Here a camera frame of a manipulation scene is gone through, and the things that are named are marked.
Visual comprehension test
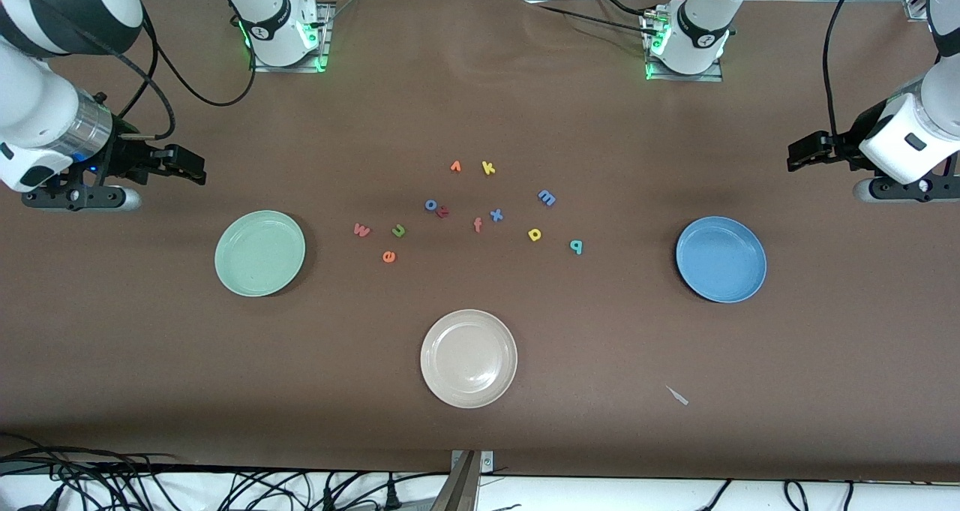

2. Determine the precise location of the grey support beam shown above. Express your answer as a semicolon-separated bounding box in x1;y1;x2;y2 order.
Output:
430;451;482;511

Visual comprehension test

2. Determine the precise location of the brown table cover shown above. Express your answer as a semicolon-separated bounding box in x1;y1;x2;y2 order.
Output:
0;0;960;483

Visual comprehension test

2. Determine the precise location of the blue plate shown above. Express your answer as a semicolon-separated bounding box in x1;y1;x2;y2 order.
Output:
676;216;768;304

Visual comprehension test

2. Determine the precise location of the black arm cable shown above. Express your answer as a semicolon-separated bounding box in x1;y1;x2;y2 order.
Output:
37;0;257;140
822;0;868;141

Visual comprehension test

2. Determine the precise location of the black cable on table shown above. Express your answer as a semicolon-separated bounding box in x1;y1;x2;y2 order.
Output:
536;4;655;33
596;0;661;20

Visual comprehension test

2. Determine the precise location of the small metal table bracket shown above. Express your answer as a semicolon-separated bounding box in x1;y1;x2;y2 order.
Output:
450;449;496;473

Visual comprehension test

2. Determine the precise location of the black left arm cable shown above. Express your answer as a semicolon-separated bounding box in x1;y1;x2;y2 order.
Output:
822;0;868;141

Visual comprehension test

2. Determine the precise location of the tangle of black cables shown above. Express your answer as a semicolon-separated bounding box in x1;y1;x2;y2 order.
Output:
0;432;451;511

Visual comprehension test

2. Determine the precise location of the beige plate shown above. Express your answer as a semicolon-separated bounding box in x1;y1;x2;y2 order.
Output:
420;309;519;409

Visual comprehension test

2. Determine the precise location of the green plate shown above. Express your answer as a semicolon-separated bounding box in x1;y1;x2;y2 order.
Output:
214;210;307;298

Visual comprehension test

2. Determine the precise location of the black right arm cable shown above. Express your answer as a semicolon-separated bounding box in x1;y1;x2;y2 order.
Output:
37;0;257;140

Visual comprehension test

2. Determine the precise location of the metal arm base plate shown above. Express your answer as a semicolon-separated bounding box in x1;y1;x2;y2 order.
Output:
250;1;335;74
643;8;725;84

